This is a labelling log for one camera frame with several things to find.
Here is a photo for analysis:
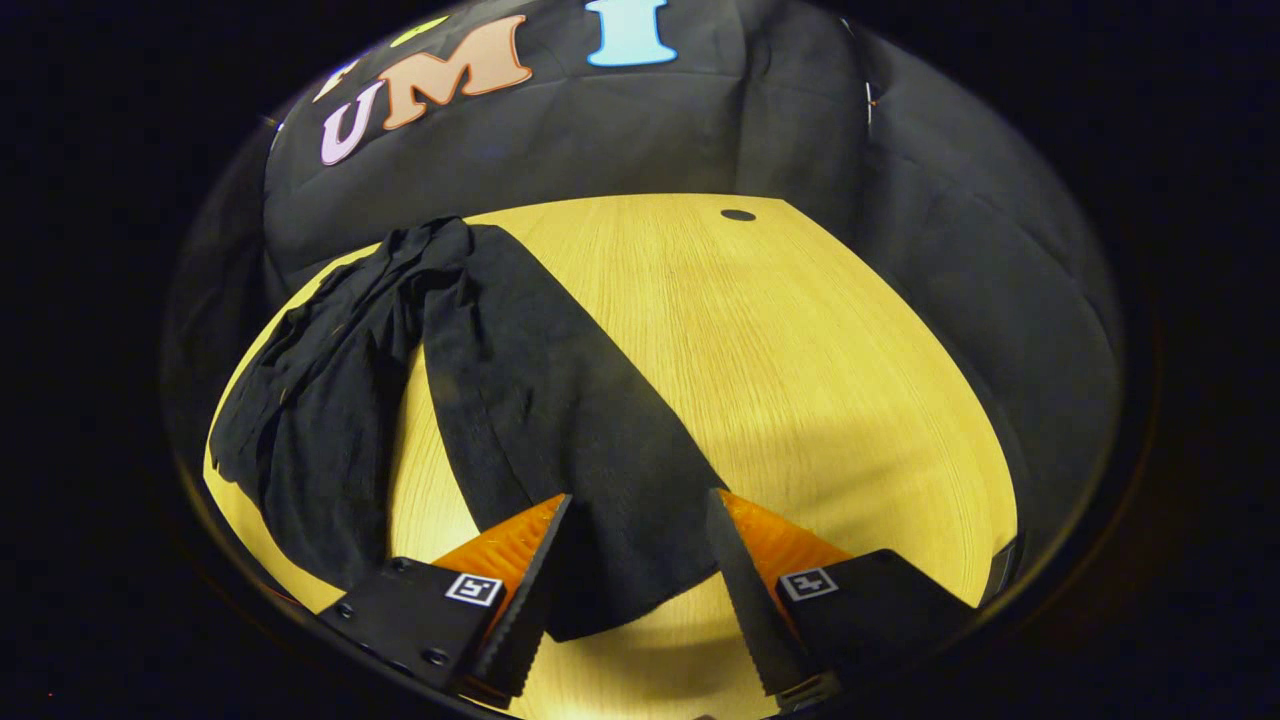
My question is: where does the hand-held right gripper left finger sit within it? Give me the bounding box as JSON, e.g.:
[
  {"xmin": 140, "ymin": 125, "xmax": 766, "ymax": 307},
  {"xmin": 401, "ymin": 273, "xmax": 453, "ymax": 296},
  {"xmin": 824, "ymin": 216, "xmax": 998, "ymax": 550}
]
[{"xmin": 318, "ymin": 492, "xmax": 574, "ymax": 701}]

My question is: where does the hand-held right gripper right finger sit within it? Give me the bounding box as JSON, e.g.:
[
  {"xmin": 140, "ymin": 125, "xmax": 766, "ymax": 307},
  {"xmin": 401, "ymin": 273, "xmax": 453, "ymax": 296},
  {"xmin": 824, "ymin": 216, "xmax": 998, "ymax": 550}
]
[{"xmin": 706, "ymin": 488, "xmax": 981, "ymax": 713}]

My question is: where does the black buttoned cardigan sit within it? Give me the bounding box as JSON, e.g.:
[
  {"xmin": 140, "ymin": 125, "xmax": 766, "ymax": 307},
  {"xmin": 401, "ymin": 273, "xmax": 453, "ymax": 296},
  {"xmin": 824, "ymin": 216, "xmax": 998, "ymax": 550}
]
[{"xmin": 208, "ymin": 215, "xmax": 731, "ymax": 643}]

